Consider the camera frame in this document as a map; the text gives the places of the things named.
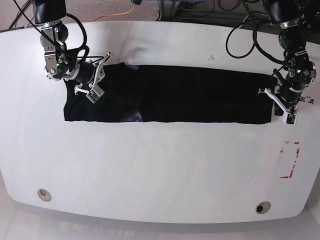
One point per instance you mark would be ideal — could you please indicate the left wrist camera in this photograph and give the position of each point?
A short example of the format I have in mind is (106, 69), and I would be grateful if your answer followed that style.
(289, 118)

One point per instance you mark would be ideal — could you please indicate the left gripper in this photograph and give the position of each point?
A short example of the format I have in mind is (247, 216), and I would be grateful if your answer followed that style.
(285, 99)

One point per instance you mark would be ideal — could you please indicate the right table grommet hole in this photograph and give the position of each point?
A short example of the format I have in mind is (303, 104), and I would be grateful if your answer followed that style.
(263, 207)

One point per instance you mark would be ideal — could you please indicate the red tape rectangle marker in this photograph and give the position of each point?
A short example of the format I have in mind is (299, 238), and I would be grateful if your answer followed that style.
(288, 157)

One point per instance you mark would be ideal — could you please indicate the table grommet hole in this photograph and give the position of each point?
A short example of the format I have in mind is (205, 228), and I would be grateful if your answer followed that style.
(263, 207)
(44, 195)

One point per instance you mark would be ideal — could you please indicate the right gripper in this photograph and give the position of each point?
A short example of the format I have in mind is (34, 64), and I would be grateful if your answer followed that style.
(90, 74)

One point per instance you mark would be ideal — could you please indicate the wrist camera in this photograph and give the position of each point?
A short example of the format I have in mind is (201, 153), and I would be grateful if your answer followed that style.
(95, 94)
(289, 118)

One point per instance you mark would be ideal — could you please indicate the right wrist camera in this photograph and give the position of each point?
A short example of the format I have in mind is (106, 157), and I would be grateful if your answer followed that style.
(95, 94)

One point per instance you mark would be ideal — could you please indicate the left table grommet hole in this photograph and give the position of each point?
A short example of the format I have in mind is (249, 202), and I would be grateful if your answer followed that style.
(44, 195)

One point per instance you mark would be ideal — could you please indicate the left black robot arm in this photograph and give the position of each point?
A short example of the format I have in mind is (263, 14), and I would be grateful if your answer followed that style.
(300, 70)

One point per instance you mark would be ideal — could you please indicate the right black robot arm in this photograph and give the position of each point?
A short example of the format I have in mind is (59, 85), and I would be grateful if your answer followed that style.
(67, 64)

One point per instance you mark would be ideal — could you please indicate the black t-shirt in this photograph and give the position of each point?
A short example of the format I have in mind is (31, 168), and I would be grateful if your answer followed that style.
(159, 93)

